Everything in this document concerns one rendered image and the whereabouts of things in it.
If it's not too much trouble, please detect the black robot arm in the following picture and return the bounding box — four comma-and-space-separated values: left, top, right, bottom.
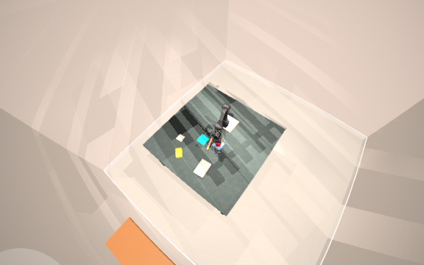
211, 103, 231, 140

